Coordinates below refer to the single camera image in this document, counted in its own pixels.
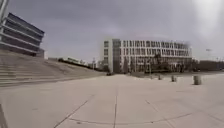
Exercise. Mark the white building with windows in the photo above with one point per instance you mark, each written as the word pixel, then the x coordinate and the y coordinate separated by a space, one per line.
pixel 146 51

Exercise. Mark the pale concrete paved plaza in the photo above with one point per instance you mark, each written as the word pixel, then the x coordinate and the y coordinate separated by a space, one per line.
pixel 133 103

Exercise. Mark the trees before white building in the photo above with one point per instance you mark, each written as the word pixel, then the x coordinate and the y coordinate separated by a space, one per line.
pixel 156 65

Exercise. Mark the grey cylinder bollard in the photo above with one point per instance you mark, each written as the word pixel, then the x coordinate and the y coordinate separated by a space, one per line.
pixel 173 78
pixel 160 77
pixel 197 80

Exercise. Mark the wide stone steps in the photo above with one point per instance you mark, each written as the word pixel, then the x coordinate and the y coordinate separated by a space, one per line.
pixel 26 68

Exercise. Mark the dark striped building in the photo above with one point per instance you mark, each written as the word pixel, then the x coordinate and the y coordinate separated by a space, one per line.
pixel 20 35

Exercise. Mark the low dark building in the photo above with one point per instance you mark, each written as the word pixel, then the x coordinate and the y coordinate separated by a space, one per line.
pixel 210 65

